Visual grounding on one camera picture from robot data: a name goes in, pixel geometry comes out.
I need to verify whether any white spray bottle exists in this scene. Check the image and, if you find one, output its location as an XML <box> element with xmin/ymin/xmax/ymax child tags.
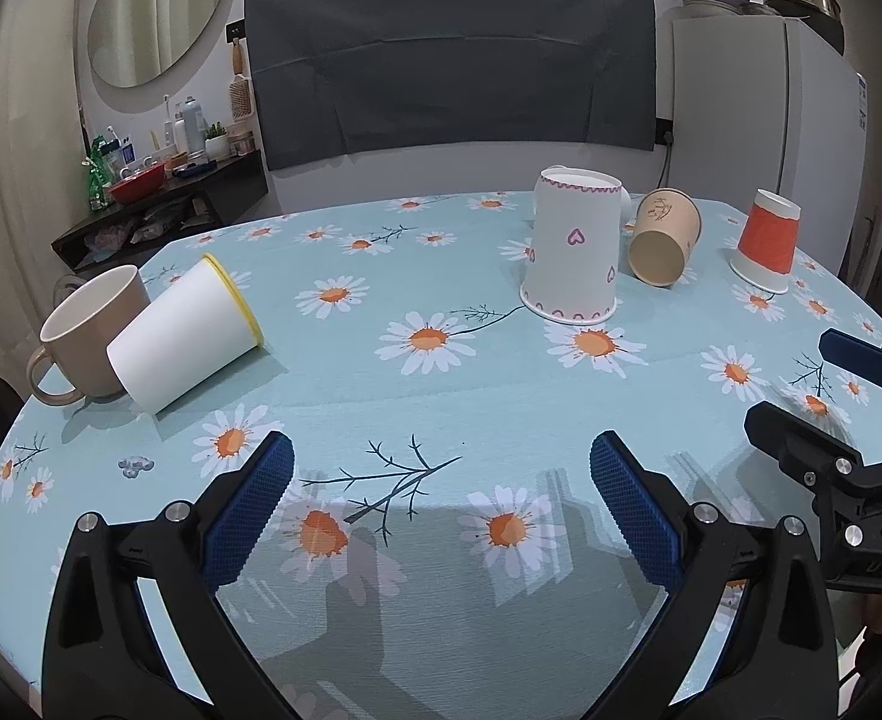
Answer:
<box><xmin>174</xmin><ymin>96</ymin><xmax>204</xmax><ymax>156</ymax></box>

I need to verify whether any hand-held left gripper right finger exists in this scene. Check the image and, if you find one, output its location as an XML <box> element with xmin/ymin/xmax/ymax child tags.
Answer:
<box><xmin>583</xmin><ymin>431</ymin><xmax>841</xmax><ymax>720</ymax></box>

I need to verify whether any daisy print blue tablecloth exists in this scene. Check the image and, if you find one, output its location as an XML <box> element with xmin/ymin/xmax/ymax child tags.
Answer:
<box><xmin>0</xmin><ymin>191</ymin><xmax>882</xmax><ymax>720</ymax></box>

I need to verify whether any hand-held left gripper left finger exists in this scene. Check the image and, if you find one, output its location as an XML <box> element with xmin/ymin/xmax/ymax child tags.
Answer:
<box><xmin>40</xmin><ymin>431</ymin><xmax>299</xmax><ymax>720</ymax></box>

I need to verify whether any red bowl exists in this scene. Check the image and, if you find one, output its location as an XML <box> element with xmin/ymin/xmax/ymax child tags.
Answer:
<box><xmin>109</xmin><ymin>163</ymin><xmax>167</xmax><ymax>206</ymax></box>

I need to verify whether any green bottle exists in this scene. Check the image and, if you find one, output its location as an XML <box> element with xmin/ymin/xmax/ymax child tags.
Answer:
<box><xmin>84</xmin><ymin>136</ymin><xmax>113</xmax><ymax>212</ymax></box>

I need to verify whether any white curtain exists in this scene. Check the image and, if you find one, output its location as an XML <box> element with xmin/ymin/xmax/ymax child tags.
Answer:
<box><xmin>0</xmin><ymin>0</ymin><xmax>88</xmax><ymax>391</ymax></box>

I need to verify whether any orange paper cup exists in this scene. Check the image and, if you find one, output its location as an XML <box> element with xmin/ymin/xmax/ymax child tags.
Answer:
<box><xmin>729</xmin><ymin>189</ymin><xmax>801</xmax><ymax>295</ymax></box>

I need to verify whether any black power cable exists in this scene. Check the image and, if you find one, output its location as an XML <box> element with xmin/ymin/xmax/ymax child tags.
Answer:
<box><xmin>657</xmin><ymin>118</ymin><xmax>680</xmax><ymax>200</ymax></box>

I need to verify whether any dark grey cloth cover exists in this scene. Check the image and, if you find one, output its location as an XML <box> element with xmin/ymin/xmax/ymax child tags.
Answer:
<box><xmin>244</xmin><ymin>0</ymin><xmax>658</xmax><ymax>172</ymax></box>

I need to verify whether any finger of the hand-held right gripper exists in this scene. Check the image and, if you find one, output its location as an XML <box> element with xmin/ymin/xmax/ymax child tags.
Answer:
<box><xmin>745</xmin><ymin>400</ymin><xmax>871</xmax><ymax>493</ymax></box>
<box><xmin>819</xmin><ymin>328</ymin><xmax>882</xmax><ymax>421</ymax></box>

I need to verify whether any white mug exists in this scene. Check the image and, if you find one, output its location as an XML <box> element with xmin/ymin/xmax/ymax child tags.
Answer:
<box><xmin>542</xmin><ymin>163</ymin><xmax>634</xmax><ymax>230</ymax></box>

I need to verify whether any oval wall mirror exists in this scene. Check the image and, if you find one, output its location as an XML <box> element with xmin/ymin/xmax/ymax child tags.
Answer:
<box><xmin>83</xmin><ymin>0</ymin><xmax>233</xmax><ymax>89</ymax></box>

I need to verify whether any white paper cup with hearts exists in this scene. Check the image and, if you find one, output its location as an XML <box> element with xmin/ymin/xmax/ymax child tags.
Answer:
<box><xmin>520</xmin><ymin>169</ymin><xmax>623</xmax><ymax>326</ymax></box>

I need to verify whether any beige ceramic mug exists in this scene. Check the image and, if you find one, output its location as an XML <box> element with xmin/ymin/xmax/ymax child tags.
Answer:
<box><xmin>26</xmin><ymin>265</ymin><xmax>153</xmax><ymax>406</ymax></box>

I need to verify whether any white cup with yellow rim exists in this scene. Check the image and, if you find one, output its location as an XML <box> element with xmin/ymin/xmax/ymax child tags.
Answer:
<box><xmin>106</xmin><ymin>253</ymin><xmax>265</xmax><ymax>416</ymax></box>

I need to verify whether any white refrigerator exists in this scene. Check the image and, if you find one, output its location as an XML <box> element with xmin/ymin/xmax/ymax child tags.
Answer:
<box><xmin>671</xmin><ymin>13</ymin><xmax>871</xmax><ymax>275</ymax></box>

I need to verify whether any black side shelf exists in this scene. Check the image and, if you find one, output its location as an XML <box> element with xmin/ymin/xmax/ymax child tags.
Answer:
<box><xmin>51</xmin><ymin>148</ymin><xmax>269</xmax><ymax>275</ymax></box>

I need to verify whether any beige paper cup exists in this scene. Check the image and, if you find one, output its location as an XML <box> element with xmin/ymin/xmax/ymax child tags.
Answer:
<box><xmin>628</xmin><ymin>188</ymin><xmax>704</xmax><ymax>289</ymax></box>

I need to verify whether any wooden hairbrush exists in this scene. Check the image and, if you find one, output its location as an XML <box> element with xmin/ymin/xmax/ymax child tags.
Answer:
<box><xmin>229</xmin><ymin>37</ymin><xmax>254</xmax><ymax>122</ymax></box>

